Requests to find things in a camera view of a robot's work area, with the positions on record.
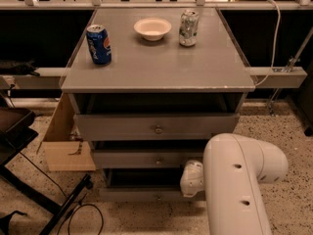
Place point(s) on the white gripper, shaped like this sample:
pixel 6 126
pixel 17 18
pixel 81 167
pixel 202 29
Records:
pixel 191 179

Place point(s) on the grey drawer cabinet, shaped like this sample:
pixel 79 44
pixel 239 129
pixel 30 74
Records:
pixel 157 103

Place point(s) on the grey middle drawer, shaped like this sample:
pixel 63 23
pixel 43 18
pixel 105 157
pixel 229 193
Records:
pixel 145 159

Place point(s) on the white bowl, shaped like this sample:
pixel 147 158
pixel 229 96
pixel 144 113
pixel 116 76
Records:
pixel 152 29

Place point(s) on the blue Pepsi can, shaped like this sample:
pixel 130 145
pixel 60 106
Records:
pixel 99 44

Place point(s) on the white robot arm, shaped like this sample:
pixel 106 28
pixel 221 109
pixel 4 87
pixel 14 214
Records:
pixel 232 168

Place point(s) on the grey bottom drawer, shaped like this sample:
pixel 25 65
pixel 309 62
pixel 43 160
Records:
pixel 144 185

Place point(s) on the grey top drawer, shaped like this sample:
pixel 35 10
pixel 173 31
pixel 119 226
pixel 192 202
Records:
pixel 154 126

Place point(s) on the metal rail frame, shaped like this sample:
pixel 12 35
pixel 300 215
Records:
pixel 156 4

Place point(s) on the grey drawer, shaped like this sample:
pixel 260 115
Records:
pixel 145 159
pixel 154 126
pixel 144 185

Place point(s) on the silver green soda can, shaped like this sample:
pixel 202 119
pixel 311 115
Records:
pixel 188 27

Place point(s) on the brown cardboard panel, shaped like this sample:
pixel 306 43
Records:
pixel 63 147

